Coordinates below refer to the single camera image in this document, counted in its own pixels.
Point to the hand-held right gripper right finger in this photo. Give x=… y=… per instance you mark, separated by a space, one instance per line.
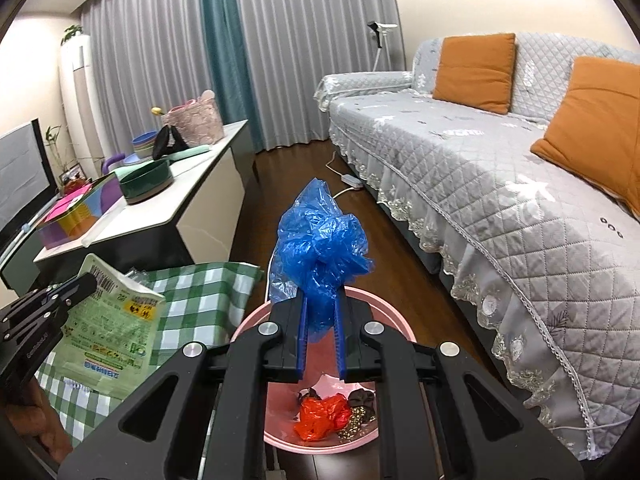
x=340 y=340

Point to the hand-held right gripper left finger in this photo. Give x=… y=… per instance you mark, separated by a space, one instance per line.
x=300 y=340

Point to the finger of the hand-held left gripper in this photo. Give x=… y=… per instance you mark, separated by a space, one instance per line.
x=70 y=292

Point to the green tissue packet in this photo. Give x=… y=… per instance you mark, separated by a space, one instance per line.
x=110 y=330

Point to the black cloth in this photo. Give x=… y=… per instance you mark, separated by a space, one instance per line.
x=307 y=395

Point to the pink plastic basin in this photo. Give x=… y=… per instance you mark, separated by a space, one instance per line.
x=282 y=410

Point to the red plastic bag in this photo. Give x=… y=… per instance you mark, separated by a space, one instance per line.
x=320 y=417

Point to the dark floral cloth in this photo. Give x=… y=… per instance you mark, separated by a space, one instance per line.
x=357 y=422

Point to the blue plastic bag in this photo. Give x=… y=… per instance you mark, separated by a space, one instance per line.
x=320 y=245

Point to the person's left hand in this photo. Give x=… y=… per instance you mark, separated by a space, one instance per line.
x=35 y=420

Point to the dark television cabinet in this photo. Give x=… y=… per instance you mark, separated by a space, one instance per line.
x=22 y=267

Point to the colourful rectangular box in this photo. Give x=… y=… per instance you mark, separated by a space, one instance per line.
x=70 y=220

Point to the brown teapot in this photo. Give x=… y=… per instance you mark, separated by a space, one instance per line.
x=76 y=188

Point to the flat screen television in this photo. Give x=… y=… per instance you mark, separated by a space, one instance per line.
x=20 y=175

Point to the white top dark cabinet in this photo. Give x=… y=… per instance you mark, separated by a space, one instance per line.
x=165 y=200

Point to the dark green round bowl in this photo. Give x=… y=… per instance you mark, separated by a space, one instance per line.
x=145 y=182

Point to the purple plastic container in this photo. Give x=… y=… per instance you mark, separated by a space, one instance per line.
x=112 y=162

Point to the bamboo plant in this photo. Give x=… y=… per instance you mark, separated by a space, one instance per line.
x=54 y=147

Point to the white power strip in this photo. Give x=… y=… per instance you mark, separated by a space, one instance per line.
x=351 y=181

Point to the stack of coloured bowls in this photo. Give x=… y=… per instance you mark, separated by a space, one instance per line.
x=145 y=144

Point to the black hat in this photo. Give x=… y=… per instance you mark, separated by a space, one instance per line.
x=162 y=142

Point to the standing air conditioner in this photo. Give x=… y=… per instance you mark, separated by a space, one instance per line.
x=80 y=110

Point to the mint green flat tray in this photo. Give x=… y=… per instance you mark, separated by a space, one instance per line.
x=192 y=152

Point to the grey quilted sofa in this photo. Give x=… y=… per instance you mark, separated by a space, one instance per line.
x=450 y=185

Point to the yellow ornament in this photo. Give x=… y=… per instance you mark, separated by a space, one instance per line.
x=157 y=111

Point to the pink lace basket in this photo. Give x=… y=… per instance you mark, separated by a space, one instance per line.
x=197 y=117

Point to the green potted plant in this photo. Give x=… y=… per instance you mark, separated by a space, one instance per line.
x=72 y=34

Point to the grey curtain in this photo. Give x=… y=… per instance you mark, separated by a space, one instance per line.
x=310 y=50
x=145 y=45

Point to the teal curtain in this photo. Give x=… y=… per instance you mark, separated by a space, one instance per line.
x=225 y=50

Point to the orange cushion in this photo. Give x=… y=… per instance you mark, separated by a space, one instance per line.
x=475 y=72
x=590 y=130

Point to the white floor lamp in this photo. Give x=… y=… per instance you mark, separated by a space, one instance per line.
x=381 y=35

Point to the small photo frame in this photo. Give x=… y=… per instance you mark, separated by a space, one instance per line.
x=71 y=174

